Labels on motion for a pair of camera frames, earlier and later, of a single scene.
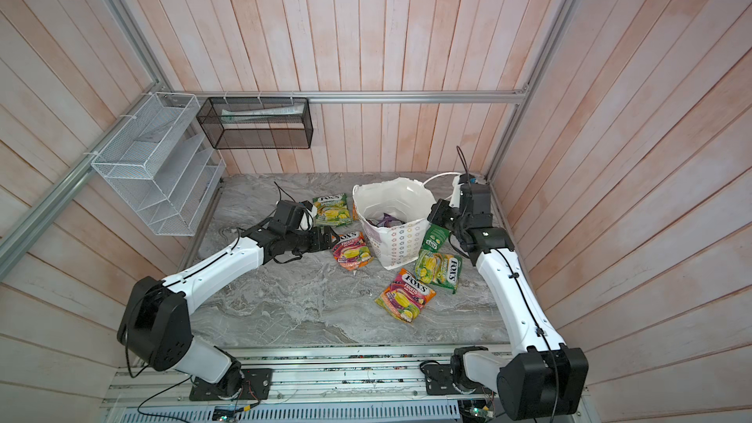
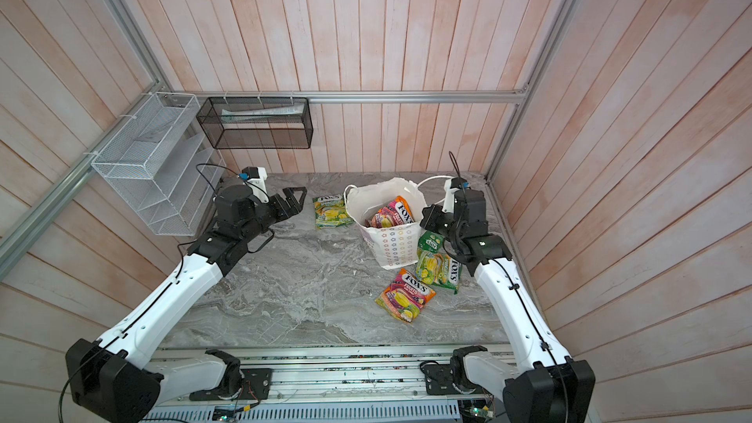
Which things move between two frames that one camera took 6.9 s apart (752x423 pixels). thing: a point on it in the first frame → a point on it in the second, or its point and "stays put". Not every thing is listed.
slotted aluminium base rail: [310, 384] stays put
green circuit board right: [477, 410] stays put
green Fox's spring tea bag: [332, 211] stays put
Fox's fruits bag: [353, 253] → [398, 212]
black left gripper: [317, 243] → [278, 203]
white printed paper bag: [395, 216] stays put
